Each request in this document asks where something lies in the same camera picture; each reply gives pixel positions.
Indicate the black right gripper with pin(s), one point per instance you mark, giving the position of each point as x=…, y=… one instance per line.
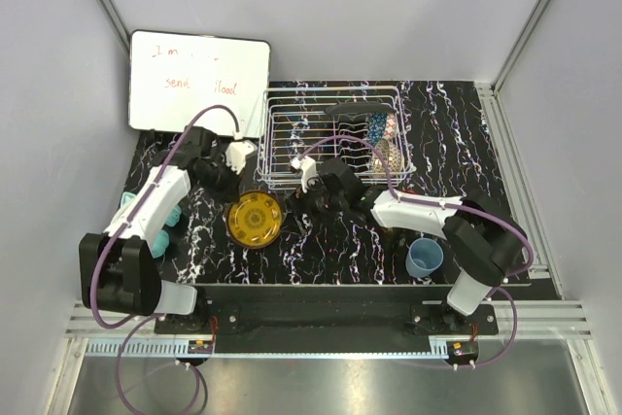
x=301, y=202

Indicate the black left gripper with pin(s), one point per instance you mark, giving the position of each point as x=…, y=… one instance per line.
x=232, y=190

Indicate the red white patterned bowl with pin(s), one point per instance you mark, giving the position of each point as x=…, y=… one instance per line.
x=391, y=154

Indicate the white wire dish rack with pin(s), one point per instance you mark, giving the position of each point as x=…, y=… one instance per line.
x=295, y=125

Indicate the black floral square plate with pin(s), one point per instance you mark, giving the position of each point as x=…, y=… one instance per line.
x=358, y=108

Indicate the yellow patterned small plate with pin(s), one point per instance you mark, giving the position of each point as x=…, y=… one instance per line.
x=255, y=220

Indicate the blue patterned bowl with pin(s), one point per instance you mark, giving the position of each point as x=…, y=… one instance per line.
x=381, y=125

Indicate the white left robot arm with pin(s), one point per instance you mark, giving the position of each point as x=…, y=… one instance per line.
x=117, y=266

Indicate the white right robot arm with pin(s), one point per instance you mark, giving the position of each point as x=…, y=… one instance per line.
x=485, y=240

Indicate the white whiteboard with red writing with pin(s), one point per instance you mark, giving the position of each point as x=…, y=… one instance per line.
x=174, y=76

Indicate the teal cat ear headphones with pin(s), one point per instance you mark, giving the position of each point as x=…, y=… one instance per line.
x=162, y=240

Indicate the light blue plastic cup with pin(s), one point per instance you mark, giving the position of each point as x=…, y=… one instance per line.
x=424, y=257

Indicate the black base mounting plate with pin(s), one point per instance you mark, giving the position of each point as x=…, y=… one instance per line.
x=419, y=310

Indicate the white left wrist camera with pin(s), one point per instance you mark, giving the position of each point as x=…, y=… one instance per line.
x=238, y=151

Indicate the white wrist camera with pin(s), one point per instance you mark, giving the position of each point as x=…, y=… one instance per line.
x=238, y=151
x=306, y=168

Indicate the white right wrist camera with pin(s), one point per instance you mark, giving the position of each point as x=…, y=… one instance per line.
x=306, y=168

